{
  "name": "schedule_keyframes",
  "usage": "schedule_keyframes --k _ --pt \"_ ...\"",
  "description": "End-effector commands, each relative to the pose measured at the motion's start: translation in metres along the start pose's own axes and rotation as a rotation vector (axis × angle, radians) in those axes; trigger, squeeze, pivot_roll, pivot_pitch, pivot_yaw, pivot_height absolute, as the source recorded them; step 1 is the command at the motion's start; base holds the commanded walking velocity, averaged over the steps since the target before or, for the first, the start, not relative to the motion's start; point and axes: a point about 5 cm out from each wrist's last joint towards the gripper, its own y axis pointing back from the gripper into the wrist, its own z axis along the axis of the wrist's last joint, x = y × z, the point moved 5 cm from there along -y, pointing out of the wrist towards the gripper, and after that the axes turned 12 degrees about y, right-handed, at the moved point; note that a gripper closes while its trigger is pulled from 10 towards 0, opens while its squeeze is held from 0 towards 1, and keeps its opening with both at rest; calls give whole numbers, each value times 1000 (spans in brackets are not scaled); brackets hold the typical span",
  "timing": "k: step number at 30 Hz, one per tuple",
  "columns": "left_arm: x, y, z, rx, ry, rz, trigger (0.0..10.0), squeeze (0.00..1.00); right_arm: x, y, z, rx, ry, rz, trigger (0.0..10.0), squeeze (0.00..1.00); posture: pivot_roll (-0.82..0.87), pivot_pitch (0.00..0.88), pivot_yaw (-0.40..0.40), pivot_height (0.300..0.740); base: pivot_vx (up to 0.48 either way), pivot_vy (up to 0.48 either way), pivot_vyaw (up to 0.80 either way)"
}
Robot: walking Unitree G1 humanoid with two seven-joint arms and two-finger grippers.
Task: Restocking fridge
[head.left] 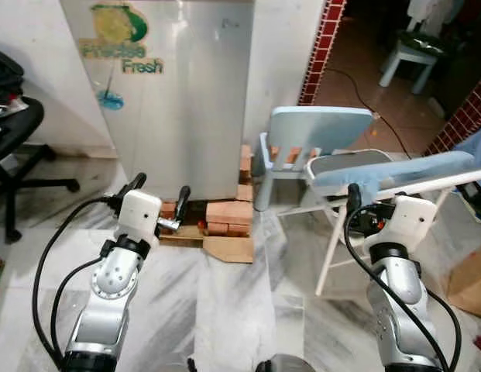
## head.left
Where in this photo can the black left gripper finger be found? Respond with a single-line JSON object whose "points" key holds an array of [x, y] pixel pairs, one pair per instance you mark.
{"points": [[135, 184], [182, 203]]}

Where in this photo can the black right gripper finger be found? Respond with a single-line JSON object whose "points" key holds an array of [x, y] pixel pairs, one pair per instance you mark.
{"points": [[354, 197]]}

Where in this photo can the silver fridge door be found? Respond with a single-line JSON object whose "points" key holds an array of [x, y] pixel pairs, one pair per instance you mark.
{"points": [[186, 101]]}

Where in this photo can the light blue cloth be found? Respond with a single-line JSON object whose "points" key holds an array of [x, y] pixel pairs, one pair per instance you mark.
{"points": [[410, 170]]}

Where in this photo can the light blue plastic chair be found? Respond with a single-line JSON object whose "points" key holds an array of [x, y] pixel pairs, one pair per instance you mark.
{"points": [[317, 124]]}

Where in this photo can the grey robot left leg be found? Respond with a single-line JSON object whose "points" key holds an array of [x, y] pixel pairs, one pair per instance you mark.
{"points": [[190, 366]]}

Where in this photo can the grey robot leg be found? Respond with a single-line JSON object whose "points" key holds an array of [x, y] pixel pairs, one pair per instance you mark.
{"points": [[190, 366], [280, 364]]}

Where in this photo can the small white stool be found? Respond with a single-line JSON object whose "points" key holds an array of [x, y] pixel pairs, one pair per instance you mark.
{"points": [[414, 53]]}

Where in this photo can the grey robot right leg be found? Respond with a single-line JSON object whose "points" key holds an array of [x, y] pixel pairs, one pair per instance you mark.
{"points": [[280, 364]]}

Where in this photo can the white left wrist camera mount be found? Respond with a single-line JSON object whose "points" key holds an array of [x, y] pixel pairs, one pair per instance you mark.
{"points": [[138, 213]]}

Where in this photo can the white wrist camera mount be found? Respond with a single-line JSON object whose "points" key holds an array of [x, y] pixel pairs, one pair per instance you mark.
{"points": [[138, 213], [410, 217]]}

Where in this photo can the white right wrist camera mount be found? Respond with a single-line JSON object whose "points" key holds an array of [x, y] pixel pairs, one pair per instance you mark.
{"points": [[410, 217]]}

